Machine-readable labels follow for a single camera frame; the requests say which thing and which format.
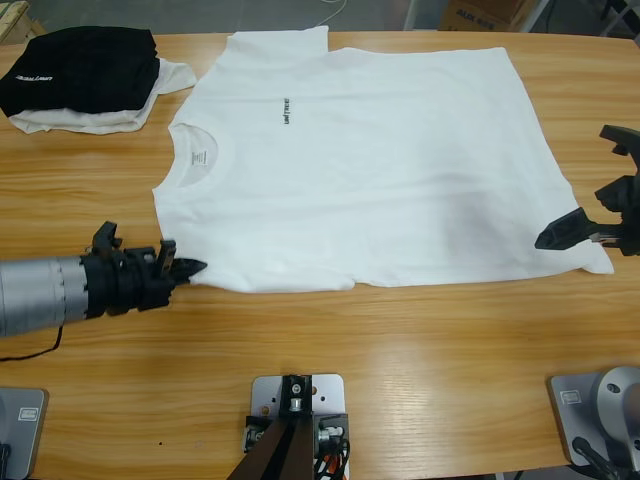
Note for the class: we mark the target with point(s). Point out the black metal stand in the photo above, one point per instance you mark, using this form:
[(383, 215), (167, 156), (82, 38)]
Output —
[(620, 15)]

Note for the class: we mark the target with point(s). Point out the folded black t-shirt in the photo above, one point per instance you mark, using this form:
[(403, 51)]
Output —
[(75, 70)]

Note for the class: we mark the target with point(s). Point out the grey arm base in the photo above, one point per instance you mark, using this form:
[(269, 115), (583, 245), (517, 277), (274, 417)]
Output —
[(25, 435), (570, 415)]

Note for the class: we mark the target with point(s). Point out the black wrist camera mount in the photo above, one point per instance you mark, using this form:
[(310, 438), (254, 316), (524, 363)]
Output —
[(106, 237), (620, 137)]

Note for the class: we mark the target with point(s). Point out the folded white t-shirt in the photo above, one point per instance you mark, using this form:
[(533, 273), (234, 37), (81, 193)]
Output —
[(100, 125)]

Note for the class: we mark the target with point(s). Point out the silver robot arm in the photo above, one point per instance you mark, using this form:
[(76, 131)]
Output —
[(40, 290)]

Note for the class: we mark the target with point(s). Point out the white metal post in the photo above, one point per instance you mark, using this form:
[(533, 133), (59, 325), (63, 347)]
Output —
[(412, 15), (537, 17)]

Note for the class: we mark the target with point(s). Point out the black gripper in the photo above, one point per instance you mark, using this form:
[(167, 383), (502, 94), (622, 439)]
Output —
[(130, 282), (631, 220)]

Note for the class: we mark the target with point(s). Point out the cardboard box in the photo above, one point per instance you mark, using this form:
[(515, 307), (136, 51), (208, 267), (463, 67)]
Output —
[(475, 15)]

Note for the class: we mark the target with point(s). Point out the white t-shirt with black logo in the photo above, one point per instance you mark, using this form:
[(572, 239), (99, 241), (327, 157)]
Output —
[(375, 175)]

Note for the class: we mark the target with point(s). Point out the wooden pallet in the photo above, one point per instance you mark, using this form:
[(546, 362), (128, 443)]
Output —
[(20, 20)]

